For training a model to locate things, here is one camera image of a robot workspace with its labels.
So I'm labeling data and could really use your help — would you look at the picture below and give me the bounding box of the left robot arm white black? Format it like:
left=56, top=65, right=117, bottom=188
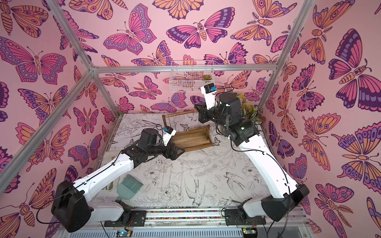
left=51, top=126, right=185, bottom=233

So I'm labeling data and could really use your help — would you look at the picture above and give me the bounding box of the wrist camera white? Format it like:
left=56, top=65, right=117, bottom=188
left=162, top=126, right=176, bottom=146
left=200, top=83, right=216, bottom=110

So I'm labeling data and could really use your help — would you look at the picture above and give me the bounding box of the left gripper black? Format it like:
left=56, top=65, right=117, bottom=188
left=147, top=141, right=186, bottom=161

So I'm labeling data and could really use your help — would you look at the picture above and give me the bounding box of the white wire wall basket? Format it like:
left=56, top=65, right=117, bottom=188
left=168, top=59, right=215, bottom=93

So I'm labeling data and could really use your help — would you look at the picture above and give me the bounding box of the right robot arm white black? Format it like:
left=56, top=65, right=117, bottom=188
left=194, top=92, right=310, bottom=222

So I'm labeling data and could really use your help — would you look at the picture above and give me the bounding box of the small succulent in basket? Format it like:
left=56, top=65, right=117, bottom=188
left=202, top=75, right=212, bottom=81

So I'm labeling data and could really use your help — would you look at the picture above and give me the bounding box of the wooden jewelry display stand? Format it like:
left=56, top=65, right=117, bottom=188
left=162, top=110, right=212, bottom=152

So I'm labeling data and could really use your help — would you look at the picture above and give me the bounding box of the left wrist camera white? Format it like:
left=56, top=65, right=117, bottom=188
left=162, top=126, right=176, bottom=146

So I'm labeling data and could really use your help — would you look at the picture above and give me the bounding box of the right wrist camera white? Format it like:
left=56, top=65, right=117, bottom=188
left=200, top=83, right=216, bottom=110

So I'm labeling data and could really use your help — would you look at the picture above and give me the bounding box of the glass vase with plants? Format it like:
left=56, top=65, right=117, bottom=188
left=237, top=94, right=262, bottom=126

